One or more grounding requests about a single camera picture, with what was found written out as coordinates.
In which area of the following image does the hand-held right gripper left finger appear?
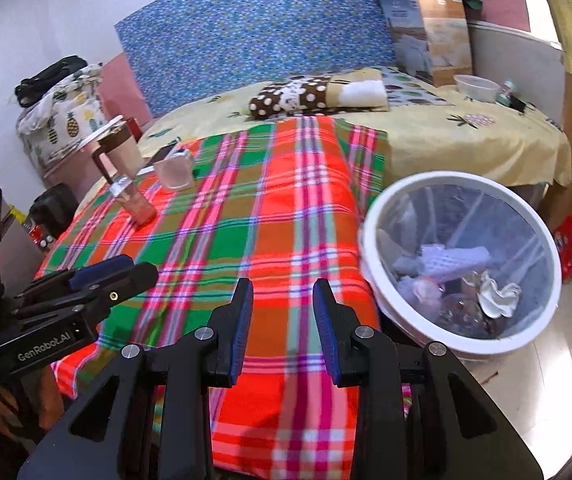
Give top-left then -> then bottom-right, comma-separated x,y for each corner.
18,277 -> 255,480

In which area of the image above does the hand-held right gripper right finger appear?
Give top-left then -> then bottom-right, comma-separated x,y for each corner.
312,278 -> 542,480

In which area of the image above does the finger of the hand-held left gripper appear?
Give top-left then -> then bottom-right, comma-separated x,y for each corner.
20,255 -> 134,306
16,261 -> 159,331

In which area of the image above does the white round waste bin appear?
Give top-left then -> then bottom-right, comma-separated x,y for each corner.
360,171 -> 563,359

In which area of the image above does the pink drink carton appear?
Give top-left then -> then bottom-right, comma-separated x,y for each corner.
110,176 -> 158,227

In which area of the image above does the clear plastic cup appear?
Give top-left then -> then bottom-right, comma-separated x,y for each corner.
153,151 -> 197,192

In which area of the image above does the white foam fruit net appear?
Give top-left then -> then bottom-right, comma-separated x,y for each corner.
393,242 -> 492,283

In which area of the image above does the person's left forearm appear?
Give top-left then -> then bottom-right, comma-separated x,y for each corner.
0,370 -> 64,441

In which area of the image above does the red packet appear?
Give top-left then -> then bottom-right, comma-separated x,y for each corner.
28,225 -> 54,251

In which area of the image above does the black bag on floor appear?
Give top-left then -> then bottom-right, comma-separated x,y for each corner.
30,183 -> 82,241

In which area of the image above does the yellow packet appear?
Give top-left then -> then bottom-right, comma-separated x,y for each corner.
6,202 -> 29,226

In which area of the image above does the beige brown lidded mug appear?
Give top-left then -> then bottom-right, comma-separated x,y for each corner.
78,116 -> 144,186

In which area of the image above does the colourful plaid blanket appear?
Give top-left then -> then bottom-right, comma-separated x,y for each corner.
36,116 -> 414,480

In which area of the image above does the white smartphone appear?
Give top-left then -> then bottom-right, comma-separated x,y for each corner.
138,141 -> 179,176

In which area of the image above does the pineapple print fabric bag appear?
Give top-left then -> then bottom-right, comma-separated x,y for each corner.
16,63 -> 111,171

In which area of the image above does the crumpled white paper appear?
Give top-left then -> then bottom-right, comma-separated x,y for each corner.
477,270 -> 523,318

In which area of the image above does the brown polka dot pillow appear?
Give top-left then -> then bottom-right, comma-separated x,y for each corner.
248,67 -> 391,121

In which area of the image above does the white bowl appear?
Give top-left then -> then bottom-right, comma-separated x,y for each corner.
453,74 -> 501,103

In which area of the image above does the small green bottle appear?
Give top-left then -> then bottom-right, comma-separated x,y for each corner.
497,79 -> 517,107

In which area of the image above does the blue floral headboard cloth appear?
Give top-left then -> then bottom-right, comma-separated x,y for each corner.
114,0 -> 421,117

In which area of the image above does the blue brown paper shopping bag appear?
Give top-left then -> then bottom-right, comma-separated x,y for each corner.
370,0 -> 484,87

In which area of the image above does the white bed board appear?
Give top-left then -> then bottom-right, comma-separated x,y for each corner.
468,19 -> 564,111

